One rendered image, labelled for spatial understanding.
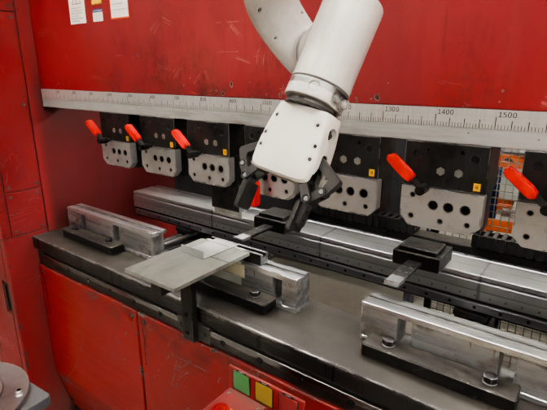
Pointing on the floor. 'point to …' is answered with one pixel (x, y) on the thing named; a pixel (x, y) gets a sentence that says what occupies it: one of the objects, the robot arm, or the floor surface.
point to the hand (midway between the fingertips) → (268, 212)
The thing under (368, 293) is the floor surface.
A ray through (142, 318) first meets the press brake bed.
